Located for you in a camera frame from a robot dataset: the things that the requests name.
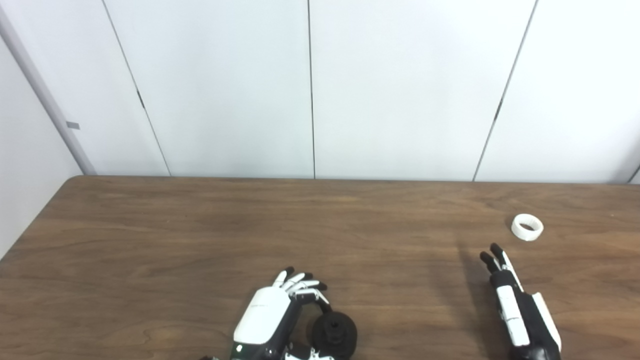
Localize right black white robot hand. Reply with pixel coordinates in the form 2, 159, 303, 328
480, 243, 562, 360

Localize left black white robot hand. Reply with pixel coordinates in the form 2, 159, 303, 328
231, 266, 336, 360

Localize round black plastic part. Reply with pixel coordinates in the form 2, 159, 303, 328
312, 311, 358, 360

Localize white plastic ring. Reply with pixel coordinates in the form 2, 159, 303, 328
511, 213, 544, 242

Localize grey wall corner trim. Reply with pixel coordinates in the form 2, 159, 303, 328
0, 5, 97, 176

